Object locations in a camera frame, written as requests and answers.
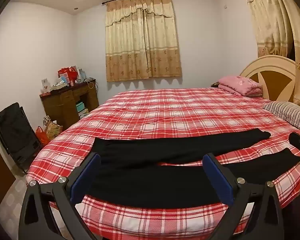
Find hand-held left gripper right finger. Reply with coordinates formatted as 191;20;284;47
202;152;284;240

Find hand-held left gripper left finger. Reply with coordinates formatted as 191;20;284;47
19;152;101;240

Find black pants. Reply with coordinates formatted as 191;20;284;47
86;128;300;209

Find striped pillow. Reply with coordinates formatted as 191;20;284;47
262;101;300;132

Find patterned paper gift bag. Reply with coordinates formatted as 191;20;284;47
43;115;63;141

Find red plastic bag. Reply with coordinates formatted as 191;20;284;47
35;126;50;147

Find cream wooden headboard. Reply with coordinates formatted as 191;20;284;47
239;55;297;103

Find brown wooden desk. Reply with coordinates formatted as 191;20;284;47
39;78;100;131

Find pink folded blanket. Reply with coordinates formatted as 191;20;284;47
218;75;263;97

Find black folded chair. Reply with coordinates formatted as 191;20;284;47
0;102;43;174

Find red plaid bed sheet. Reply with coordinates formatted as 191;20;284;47
25;87;300;240

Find brown wooden door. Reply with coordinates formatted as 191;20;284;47
0;130;17;212

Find red gift bag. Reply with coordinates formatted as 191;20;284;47
57;66;79;86

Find large beige floral curtain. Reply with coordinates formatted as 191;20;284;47
237;0;300;108

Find beige window curtain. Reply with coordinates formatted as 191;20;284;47
105;0;182;82

